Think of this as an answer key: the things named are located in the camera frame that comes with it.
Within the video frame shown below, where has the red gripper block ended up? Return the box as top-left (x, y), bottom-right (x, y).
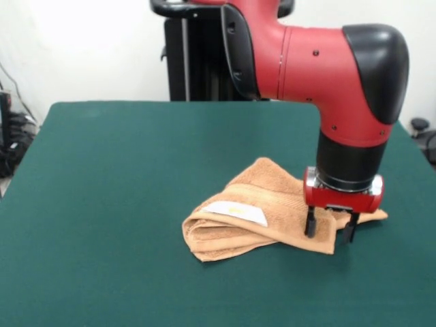
top-left (302, 176), bottom-right (386, 245)

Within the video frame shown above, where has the black cable heap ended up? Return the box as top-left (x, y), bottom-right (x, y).
top-left (0, 112), bottom-right (38, 180)

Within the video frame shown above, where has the grey office chair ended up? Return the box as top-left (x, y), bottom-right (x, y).
top-left (410, 117), bottom-right (436, 161)

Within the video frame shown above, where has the black upright device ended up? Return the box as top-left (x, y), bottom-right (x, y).
top-left (0, 90), bottom-right (14, 151)

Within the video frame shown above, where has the dark green table cloth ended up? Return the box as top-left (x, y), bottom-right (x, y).
top-left (0, 99), bottom-right (436, 327)

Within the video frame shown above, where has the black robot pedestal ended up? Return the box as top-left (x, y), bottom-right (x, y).
top-left (149, 0), bottom-right (294, 102)

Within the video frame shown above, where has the tan terry towel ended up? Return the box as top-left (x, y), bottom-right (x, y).
top-left (182, 156), bottom-right (389, 264)

